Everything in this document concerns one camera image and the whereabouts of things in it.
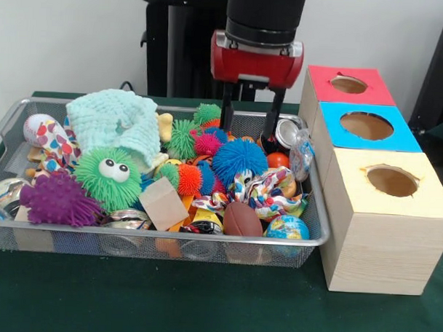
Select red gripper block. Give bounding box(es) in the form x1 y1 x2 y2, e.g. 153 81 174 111
207 41 305 143

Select clear plastic bottle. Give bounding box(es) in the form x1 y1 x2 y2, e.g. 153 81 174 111
288 127 316 183

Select wooden box with three holes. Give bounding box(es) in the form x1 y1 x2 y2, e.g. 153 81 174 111
292 65 443 297

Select shallow clear mesh bin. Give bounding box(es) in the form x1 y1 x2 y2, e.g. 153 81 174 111
0 95 335 269

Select black and red soda can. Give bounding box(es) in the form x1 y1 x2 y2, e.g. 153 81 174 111
260 118 304 157

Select blue spiky rubber ball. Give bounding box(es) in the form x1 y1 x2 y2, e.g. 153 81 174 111
210 138 271 190

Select colourful spotted cloth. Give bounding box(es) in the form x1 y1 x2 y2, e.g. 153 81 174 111
192 163 310 223

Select small brown football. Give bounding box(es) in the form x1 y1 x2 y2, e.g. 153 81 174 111
222 201 265 237

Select small globe ball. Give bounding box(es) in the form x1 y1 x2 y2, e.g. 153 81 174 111
264 213 311 242

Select plain wooden block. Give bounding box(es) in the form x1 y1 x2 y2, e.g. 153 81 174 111
137 175 191 233

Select mint green knitted cloth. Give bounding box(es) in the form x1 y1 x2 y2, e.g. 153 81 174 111
63 87 163 170

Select green spiky toy with eyes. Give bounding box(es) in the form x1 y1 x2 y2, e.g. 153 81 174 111
73 146 145 213

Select black upright panel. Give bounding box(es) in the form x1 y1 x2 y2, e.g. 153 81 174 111
408 3 443 126

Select purple spiky rubber toy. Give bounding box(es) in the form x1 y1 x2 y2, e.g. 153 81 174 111
18 171 105 228

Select white baseball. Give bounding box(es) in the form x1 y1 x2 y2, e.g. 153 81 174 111
22 113 64 149

